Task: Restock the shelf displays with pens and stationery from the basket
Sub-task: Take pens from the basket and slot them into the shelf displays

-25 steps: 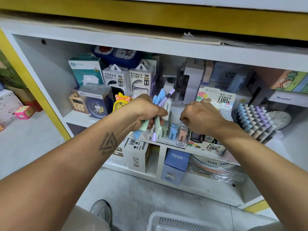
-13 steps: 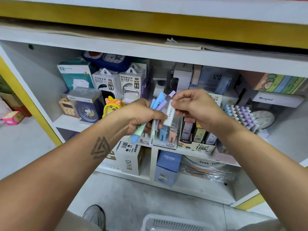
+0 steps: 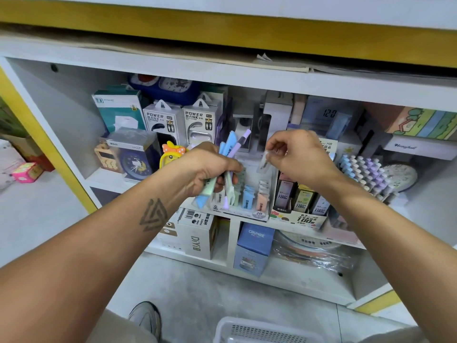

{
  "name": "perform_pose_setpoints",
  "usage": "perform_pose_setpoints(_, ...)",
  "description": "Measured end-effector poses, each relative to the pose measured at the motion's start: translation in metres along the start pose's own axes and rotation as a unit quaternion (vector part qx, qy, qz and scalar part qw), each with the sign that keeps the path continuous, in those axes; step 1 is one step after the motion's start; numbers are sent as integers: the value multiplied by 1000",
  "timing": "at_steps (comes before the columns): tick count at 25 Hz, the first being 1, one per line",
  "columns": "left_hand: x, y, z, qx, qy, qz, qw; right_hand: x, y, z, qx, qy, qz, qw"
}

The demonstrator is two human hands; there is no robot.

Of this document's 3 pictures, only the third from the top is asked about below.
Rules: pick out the person's left hand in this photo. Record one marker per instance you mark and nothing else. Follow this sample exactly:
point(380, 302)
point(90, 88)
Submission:
point(196, 168)

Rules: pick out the person's right hand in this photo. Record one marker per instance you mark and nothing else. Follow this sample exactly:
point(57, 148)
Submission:
point(303, 159)

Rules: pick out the small pale refill packet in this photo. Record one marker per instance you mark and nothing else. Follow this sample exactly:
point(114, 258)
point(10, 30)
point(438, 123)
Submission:
point(265, 159)

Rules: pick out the bundle of blue green packets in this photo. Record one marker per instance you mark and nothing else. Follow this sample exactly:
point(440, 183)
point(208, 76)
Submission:
point(230, 143)

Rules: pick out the white shelf with yellow trim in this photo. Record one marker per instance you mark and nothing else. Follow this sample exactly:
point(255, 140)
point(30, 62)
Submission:
point(235, 71)

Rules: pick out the white plastic basket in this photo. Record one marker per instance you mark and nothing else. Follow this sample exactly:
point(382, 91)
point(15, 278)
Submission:
point(264, 330)

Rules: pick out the person's right forearm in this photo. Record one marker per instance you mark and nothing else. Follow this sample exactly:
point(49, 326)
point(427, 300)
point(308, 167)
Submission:
point(403, 253)

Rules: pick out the person's left forearm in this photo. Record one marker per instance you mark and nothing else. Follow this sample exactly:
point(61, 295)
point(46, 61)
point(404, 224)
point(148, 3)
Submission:
point(78, 271)

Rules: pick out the yellow alarm clock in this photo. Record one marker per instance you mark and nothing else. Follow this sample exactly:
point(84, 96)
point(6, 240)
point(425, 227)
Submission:
point(171, 153)

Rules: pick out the white hanging accessory box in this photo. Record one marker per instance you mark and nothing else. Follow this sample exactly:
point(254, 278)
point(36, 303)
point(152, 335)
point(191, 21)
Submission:
point(202, 119)
point(163, 119)

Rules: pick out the white tall box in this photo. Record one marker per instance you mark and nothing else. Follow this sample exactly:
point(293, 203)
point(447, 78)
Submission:
point(277, 114)

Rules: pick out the grey digital clock box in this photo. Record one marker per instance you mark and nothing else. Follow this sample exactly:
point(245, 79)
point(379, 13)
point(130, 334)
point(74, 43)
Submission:
point(332, 114)

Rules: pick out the white refill display box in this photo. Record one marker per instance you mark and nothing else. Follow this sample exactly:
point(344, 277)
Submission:
point(300, 218)

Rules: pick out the clear plastic tray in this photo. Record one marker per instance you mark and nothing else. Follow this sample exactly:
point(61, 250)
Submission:
point(250, 200)

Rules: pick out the clear boxed dark clock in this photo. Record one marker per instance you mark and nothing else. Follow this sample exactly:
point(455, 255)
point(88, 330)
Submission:
point(134, 157)

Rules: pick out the tape dispenser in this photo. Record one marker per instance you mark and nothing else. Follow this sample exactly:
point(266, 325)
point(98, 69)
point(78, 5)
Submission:
point(243, 125)

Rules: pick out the large white cardboard box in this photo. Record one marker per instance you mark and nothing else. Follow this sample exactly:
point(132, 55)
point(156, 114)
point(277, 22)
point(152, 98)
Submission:
point(193, 235)

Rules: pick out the small tan alarm clock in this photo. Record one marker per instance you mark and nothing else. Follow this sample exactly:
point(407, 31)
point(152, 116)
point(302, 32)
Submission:
point(107, 159)

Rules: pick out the stack of wrapped discs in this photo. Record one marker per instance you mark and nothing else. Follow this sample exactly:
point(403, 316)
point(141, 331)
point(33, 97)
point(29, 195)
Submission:
point(318, 253)

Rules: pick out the flat cardboard sheets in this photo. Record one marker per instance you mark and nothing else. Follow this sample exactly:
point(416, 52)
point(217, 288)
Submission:
point(285, 64)

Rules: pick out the teal white box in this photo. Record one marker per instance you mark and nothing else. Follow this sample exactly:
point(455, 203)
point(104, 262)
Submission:
point(118, 107)

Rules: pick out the white round clock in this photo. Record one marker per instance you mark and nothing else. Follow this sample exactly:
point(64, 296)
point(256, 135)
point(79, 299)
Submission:
point(401, 177)

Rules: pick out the blue small carton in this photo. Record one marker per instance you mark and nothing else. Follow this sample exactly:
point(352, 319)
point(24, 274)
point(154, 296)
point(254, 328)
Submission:
point(253, 250)

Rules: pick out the white long box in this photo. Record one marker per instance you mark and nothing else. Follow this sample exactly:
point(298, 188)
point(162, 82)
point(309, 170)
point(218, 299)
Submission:
point(421, 146)

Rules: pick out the pastel sticky notes pack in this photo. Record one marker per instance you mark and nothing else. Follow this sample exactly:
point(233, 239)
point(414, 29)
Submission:
point(421, 121)

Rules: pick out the grey sneaker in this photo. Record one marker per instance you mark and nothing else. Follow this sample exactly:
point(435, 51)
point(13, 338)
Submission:
point(145, 316)

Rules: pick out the assorted small colourful boxes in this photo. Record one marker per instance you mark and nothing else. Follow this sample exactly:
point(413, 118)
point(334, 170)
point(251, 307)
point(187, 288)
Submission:
point(21, 160)

